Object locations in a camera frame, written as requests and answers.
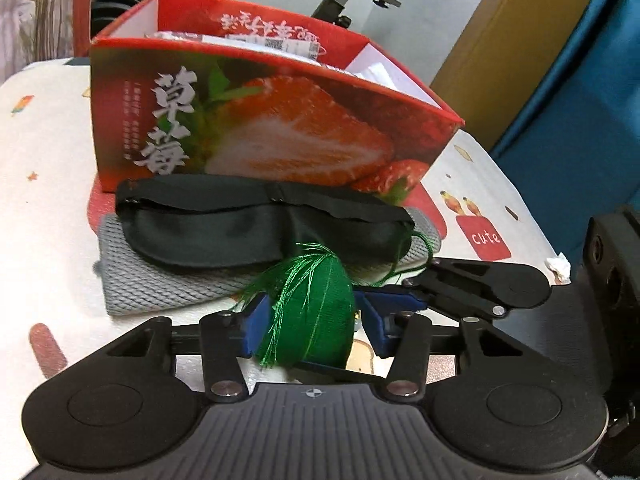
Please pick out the blue upholstered chair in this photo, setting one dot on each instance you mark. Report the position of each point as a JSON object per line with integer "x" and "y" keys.
{"x": 575, "y": 125}

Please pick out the black eye mask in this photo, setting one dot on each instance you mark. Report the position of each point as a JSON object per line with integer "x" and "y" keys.
{"x": 225, "y": 230}

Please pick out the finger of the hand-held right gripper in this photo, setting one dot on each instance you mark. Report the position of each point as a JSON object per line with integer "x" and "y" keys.
{"x": 395, "y": 299}
{"x": 460, "y": 270}

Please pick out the brown wooden panel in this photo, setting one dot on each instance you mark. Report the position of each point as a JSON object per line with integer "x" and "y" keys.
{"x": 500, "y": 50}

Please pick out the grey knitted cloth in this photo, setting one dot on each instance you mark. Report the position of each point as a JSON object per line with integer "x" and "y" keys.
{"x": 165, "y": 285}

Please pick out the green tasselled sachet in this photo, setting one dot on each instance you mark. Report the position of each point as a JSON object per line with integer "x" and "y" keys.
{"x": 315, "y": 310}

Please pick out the red white banner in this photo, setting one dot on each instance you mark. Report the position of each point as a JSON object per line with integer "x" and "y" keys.
{"x": 81, "y": 5}

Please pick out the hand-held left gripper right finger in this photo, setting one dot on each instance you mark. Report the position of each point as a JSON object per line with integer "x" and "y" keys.
{"x": 377, "y": 335}

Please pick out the crumpled white tissue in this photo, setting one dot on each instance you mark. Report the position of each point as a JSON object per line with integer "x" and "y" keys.
{"x": 557, "y": 265}

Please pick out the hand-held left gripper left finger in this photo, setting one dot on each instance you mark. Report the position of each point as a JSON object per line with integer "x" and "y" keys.
{"x": 256, "y": 327}

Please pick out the red strawberry cardboard box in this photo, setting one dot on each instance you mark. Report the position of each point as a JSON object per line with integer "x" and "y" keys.
{"x": 275, "y": 125}

